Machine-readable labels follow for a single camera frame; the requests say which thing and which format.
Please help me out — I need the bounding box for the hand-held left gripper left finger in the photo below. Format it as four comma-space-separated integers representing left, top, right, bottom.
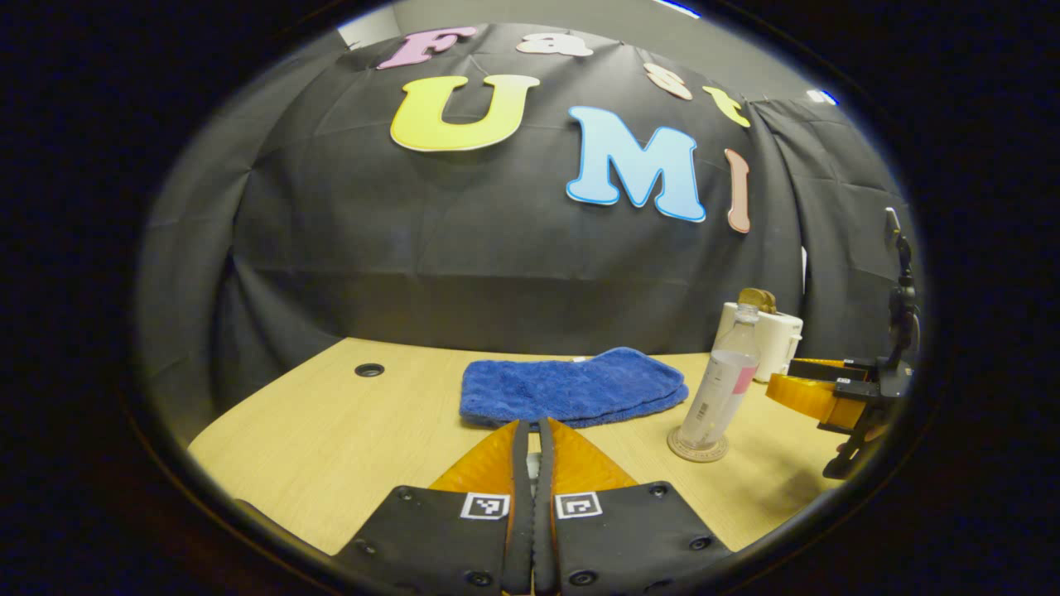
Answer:
330, 417, 533, 596

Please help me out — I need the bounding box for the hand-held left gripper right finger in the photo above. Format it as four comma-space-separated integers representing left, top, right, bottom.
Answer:
533, 416, 735, 596

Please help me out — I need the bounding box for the clear water bottle red label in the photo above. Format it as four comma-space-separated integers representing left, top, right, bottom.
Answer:
677, 303, 762, 453

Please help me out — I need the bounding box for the white toaster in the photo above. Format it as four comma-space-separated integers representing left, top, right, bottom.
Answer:
715, 300, 805, 384

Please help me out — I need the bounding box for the round wooden coaster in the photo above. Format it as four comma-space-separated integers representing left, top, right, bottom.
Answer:
667, 425, 731, 464

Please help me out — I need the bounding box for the blue folded towel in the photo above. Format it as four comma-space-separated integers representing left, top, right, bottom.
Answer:
459, 346, 691, 430

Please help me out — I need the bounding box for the black backdrop cloth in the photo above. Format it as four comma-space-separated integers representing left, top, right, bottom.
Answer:
137, 22, 922, 452

